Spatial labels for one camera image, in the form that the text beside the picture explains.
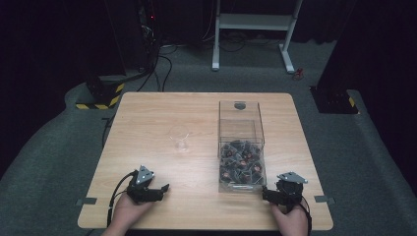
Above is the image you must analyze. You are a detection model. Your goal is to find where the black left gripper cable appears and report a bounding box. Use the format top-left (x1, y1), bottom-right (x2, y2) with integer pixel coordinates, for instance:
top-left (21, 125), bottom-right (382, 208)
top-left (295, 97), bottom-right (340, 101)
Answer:
top-left (106, 170), bottom-right (138, 228)

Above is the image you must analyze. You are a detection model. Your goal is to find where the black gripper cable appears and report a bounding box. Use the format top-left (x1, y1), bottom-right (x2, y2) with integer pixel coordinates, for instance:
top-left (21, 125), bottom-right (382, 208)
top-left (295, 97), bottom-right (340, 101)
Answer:
top-left (106, 170), bottom-right (138, 228)
top-left (299, 196), bottom-right (313, 236)

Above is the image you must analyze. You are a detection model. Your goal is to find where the pile of dark tea packets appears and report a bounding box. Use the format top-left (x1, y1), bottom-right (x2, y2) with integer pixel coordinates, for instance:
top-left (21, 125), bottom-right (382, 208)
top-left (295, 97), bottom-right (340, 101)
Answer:
top-left (219, 139), bottom-right (266, 185)

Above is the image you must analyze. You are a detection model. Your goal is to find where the clear glass cup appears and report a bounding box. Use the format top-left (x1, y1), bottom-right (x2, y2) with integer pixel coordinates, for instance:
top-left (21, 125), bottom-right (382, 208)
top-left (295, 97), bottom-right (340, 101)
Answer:
top-left (168, 124), bottom-right (192, 153)

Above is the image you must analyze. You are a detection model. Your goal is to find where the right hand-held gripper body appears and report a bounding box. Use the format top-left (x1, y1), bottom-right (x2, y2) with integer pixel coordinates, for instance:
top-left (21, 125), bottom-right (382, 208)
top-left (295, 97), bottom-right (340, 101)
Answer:
top-left (274, 171), bottom-right (309, 211)

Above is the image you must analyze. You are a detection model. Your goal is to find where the black floor cable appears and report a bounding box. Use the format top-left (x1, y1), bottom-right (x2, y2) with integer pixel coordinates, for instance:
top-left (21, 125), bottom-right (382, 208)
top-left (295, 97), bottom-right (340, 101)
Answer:
top-left (136, 54), bottom-right (174, 93)

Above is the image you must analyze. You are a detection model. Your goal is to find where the black stand, yellow-striped base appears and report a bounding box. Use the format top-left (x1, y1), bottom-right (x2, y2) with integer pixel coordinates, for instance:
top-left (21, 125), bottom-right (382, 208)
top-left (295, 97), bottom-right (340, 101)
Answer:
top-left (75, 76), bottom-right (126, 111)

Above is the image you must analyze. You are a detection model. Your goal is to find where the person's left hand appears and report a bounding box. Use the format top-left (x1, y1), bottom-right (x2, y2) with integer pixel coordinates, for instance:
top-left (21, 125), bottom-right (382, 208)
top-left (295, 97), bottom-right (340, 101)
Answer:
top-left (110, 193), bottom-right (155, 236)

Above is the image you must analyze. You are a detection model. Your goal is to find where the clear plastic drawer box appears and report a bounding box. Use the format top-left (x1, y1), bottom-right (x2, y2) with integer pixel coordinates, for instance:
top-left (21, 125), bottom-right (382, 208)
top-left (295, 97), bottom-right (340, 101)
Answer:
top-left (217, 99), bottom-right (268, 194)

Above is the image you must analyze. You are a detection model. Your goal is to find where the wooden table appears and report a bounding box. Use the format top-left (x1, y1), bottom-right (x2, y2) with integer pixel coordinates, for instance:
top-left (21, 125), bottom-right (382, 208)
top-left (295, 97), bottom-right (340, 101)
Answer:
top-left (77, 91), bottom-right (334, 232)

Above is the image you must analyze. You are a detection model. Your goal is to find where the grey tape strip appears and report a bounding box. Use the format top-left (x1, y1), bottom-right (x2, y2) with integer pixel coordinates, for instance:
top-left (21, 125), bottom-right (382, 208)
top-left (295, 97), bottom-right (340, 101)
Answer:
top-left (313, 195), bottom-right (336, 206)
top-left (75, 197), bottom-right (98, 207)

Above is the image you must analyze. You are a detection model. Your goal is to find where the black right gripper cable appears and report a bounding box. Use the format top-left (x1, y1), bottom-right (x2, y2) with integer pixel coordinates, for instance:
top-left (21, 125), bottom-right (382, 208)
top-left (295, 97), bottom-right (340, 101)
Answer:
top-left (299, 196), bottom-right (313, 236)

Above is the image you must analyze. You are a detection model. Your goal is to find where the white metal stand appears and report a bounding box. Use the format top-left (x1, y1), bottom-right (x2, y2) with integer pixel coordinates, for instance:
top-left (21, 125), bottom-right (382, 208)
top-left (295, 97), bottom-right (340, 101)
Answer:
top-left (211, 0), bottom-right (304, 75)

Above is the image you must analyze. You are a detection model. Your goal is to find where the black stand base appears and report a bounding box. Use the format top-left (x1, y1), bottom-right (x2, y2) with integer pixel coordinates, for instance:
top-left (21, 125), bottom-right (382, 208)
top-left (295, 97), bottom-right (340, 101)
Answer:
top-left (309, 86), bottom-right (360, 116)

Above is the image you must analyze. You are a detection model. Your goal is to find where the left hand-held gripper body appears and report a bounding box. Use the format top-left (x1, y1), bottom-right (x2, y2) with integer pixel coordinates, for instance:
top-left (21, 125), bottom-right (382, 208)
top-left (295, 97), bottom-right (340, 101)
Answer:
top-left (126, 164), bottom-right (155, 205)

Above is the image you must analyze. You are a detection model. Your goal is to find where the dark equipment rack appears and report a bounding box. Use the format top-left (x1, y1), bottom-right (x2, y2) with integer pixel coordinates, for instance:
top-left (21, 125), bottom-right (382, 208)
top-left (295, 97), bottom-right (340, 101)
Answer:
top-left (136, 0), bottom-right (162, 71)

